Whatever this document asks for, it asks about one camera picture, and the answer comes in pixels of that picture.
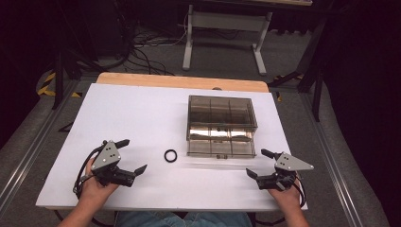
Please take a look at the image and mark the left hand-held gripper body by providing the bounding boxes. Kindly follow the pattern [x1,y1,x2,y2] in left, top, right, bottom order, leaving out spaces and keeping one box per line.
[90,140,137,188]

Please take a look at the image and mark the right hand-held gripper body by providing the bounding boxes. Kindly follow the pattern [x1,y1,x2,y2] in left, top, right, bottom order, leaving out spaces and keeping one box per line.
[256,151,315,192]

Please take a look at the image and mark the black hair tie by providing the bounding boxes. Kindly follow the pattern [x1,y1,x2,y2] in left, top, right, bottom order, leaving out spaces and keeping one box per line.
[164,148,178,164]

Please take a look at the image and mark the smoky clear drawer organizer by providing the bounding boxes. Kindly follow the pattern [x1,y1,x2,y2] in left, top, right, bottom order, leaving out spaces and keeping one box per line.
[186,95,258,142]

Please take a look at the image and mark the person's right hand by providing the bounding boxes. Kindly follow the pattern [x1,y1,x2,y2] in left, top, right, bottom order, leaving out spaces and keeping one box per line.
[268,177,303,207]

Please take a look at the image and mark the person's left hand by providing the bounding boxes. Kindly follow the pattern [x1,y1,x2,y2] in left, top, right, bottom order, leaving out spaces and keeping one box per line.
[78,157,120,204]

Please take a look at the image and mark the person's blue jeans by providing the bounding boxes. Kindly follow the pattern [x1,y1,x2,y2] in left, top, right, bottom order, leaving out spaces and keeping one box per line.
[114,211,253,227]

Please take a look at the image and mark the wooden table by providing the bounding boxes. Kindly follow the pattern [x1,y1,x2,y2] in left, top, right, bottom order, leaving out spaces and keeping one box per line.
[96,72,270,94]

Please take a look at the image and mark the black metal stand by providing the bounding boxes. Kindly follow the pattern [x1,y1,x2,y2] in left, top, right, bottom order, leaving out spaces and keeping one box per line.
[53,46,83,111]
[268,17,326,123]

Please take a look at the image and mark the yellow black floor tape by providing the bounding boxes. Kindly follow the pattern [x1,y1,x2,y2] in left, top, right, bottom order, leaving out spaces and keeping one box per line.
[37,72,83,98]

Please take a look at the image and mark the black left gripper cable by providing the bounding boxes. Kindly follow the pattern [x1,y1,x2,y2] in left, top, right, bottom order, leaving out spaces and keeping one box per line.
[72,145,106,201]

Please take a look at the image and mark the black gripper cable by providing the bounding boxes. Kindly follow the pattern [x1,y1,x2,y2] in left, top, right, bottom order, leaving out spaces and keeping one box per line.
[293,176,307,210]
[72,145,106,201]

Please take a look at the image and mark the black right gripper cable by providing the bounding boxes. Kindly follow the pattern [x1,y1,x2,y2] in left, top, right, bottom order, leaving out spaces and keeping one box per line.
[293,176,307,210]

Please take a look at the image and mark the aluminium floor rail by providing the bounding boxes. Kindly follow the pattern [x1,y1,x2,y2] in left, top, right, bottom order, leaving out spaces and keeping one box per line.
[298,93,364,227]
[0,79,81,217]

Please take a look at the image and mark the bundle of floor cables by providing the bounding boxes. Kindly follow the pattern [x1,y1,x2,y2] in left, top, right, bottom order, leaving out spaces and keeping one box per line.
[121,26,191,78]

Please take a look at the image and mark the white metal desk frame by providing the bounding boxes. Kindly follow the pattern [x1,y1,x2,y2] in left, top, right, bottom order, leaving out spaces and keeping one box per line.
[182,4,274,77]

